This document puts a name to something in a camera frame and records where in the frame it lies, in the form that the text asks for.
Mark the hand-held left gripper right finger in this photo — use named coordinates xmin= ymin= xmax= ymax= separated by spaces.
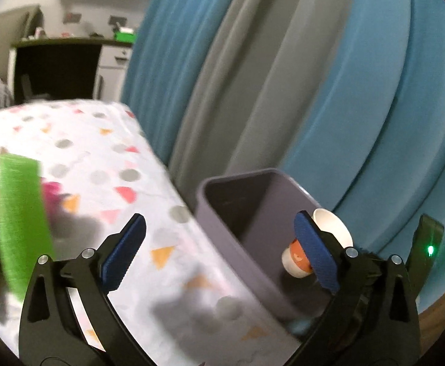
xmin=294 ymin=210 xmax=421 ymax=366

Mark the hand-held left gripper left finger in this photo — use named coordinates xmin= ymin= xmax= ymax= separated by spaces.
xmin=18 ymin=213 xmax=147 ymax=366

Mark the orange printed paper cup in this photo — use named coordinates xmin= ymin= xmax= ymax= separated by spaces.
xmin=281 ymin=208 xmax=353 ymax=280

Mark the grey plastic trash bin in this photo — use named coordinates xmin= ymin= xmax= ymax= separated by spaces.
xmin=195 ymin=168 xmax=345 ymax=323

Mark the green foam mesh sleeve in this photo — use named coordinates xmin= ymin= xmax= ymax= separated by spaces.
xmin=0 ymin=152 xmax=57 ymax=302

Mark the white patterned tablecloth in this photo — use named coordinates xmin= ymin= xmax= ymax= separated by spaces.
xmin=0 ymin=99 xmax=303 ymax=366

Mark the wide blue curtain panel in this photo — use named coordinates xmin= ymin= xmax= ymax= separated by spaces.
xmin=284 ymin=0 xmax=445 ymax=313

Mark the grey curtain panel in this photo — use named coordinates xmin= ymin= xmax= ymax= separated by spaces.
xmin=167 ymin=0 xmax=364 ymax=206

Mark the white drawer cabinet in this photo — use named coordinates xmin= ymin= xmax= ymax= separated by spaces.
xmin=93 ymin=44 xmax=133 ymax=102

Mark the narrow blue curtain panel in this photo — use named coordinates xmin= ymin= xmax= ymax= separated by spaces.
xmin=121 ymin=0 xmax=246 ymax=168

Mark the green box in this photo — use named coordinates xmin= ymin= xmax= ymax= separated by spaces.
xmin=115 ymin=27 xmax=137 ymax=43

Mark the dark desk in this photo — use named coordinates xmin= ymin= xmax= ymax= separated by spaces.
xmin=9 ymin=34 xmax=137 ymax=102

